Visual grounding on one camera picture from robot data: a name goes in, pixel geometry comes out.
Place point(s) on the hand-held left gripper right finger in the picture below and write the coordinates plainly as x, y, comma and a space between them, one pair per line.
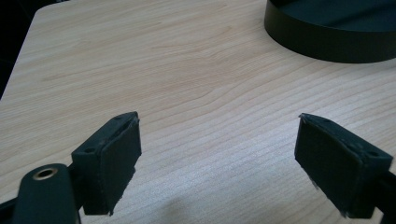
339, 168

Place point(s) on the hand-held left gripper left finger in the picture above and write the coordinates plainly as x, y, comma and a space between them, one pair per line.
106, 165

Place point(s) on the black round container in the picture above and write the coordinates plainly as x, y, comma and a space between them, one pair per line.
336, 28

